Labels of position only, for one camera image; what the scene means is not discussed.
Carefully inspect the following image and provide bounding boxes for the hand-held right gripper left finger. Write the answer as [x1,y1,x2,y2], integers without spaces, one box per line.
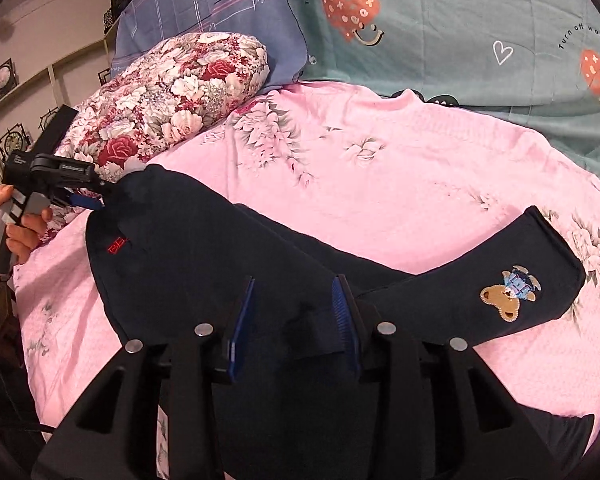
[30,275,256,480]

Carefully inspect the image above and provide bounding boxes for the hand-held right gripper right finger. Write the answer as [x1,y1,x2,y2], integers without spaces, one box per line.
[332,275,551,480]

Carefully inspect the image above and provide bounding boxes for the navy pants with bear patch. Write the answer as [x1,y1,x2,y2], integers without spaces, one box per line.
[85,162,596,480]

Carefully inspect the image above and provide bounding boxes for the person's left hand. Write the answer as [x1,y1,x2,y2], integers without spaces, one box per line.
[0,186,54,271]

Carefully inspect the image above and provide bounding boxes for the cream panelled headboard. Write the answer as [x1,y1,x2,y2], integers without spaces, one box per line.
[0,35,118,196]

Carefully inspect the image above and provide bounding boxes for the red floral pillow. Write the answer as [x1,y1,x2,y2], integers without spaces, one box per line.
[40,32,271,243]

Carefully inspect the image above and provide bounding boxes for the pink floral bed sheet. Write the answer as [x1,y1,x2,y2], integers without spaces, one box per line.
[12,82,600,480]

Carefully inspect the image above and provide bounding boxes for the blue plaid pillow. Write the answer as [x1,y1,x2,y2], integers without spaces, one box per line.
[112,0,311,96]

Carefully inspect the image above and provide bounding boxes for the teal heart print quilt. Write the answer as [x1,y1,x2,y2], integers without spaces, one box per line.
[285,0,600,196]

